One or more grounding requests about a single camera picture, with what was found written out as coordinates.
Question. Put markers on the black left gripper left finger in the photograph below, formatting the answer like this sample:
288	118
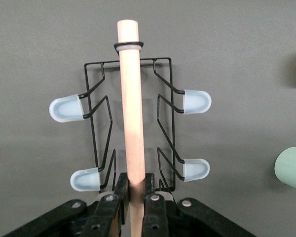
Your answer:
121	192

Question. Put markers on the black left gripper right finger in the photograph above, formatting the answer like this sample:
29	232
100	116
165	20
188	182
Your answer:
150	190

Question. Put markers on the mint green plastic cup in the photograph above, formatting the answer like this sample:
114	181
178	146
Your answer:
293	168

